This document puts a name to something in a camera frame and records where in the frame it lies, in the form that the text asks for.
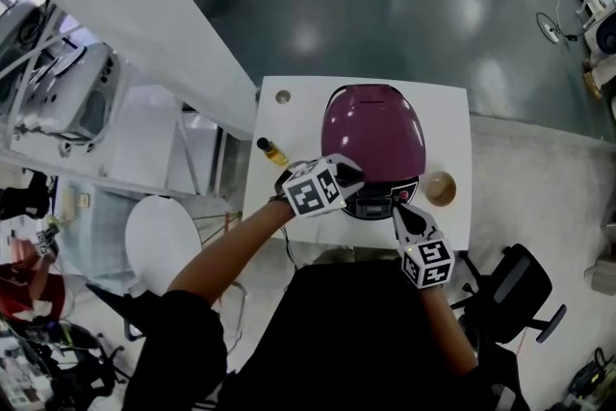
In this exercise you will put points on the black office chair with armrests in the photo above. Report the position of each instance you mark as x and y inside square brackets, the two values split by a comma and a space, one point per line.
[520, 289]

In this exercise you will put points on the white square table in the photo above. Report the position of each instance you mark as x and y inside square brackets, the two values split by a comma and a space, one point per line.
[293, 120]

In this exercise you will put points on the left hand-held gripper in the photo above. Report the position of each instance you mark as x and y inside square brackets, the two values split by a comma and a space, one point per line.
[308, 192]

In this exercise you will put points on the black cantilever chair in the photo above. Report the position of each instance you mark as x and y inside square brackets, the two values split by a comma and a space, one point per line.
[120, 303]

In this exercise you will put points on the person's left forearm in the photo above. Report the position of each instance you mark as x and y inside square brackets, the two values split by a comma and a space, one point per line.
[231, 250]

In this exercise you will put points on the purple rice cooker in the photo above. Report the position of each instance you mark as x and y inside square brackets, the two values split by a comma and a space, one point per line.
[375, 135]

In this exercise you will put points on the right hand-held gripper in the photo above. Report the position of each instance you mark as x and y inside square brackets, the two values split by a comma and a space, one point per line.
[430, 262]

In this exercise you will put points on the white shelving rack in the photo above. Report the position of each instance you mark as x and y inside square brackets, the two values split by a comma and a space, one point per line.
[144, 144]

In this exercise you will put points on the person's khaki trousers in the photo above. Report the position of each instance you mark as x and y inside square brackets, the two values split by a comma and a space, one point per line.
[346, 255]

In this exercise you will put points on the group of white appliances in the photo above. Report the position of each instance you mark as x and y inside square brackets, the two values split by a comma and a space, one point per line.
[77, 96]

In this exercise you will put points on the person's black shirt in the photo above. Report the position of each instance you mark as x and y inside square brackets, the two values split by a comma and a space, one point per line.
[346, 337]

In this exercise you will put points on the white round table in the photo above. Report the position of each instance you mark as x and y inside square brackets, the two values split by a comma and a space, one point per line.
[161, 240]

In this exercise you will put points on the person's right forearm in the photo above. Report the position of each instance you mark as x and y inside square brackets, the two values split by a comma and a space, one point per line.
[445, 332]

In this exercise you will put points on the yellow oil bottle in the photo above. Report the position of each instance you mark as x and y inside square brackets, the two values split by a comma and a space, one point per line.
[274, 154]

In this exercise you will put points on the small wooden bowl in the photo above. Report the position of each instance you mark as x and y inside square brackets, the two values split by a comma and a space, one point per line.
[440, 188]

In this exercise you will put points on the black swivel chair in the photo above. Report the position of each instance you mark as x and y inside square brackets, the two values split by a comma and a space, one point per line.
[82, 366]

